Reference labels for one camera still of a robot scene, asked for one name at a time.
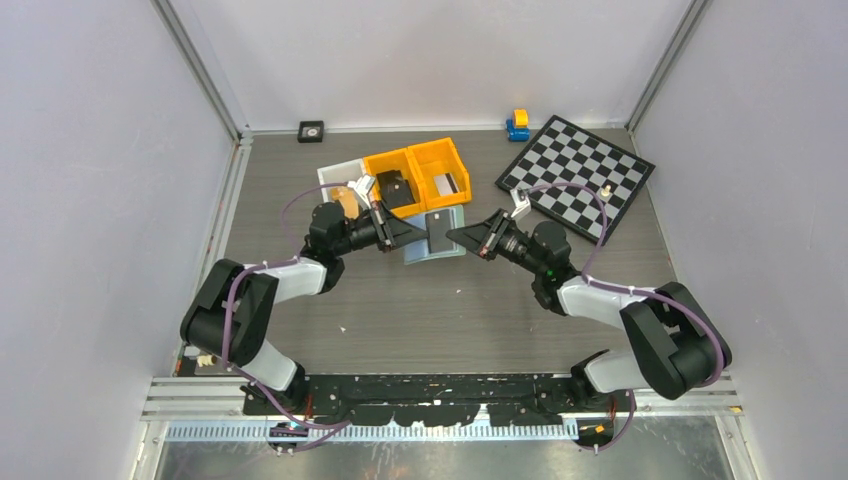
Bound white storage bin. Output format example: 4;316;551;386
317;158;377;210

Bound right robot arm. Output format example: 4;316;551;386
446;210;732;411

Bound small black square box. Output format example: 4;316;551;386
297;120;325;144

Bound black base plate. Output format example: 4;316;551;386
241;373;635;427

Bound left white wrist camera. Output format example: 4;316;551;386
346;174;376;210

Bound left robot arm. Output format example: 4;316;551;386
180;202;427;414

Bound cream chess piece on rail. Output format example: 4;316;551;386
195;355;216;368

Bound black wallet in bin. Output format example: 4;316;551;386
376;170;415;209

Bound brown cards in white bin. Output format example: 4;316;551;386
330;187;361;219

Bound right orange storage bin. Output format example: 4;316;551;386
408;137;472;210

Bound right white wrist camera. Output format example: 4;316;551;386
510;188;531;221

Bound white card with stripe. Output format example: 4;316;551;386
433;173;459;197

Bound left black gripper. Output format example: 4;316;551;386
333;200;426;257

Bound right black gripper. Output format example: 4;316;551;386
448;207;547;276

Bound black white chessboard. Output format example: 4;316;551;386
495;115;655;243

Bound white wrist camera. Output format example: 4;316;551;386
510;188;531;221
346;174;376;210

